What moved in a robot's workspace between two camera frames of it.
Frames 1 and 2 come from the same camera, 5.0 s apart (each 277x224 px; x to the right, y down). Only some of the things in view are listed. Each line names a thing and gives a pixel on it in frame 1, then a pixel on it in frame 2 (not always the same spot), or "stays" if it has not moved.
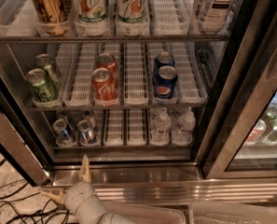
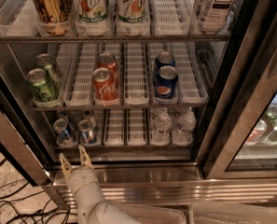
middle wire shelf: (121, 108) stays
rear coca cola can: (108, 61) stays
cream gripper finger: (59, 198) to (65, 165)
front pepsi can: (165, 82) stays
